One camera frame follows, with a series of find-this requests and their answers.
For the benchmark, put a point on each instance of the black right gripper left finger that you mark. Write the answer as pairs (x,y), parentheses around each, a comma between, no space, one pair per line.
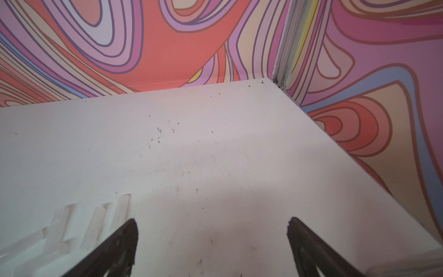
(114,257)

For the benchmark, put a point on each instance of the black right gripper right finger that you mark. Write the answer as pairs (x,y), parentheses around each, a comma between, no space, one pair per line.
(313,256)

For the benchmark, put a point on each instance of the clear protective cap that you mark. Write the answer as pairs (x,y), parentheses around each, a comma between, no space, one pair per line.
(120,213)
(57,229)
(94,229)
(18,247)
(33,265)

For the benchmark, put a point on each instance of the right aluminium corner post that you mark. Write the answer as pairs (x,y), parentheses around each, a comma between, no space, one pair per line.
(300,16)

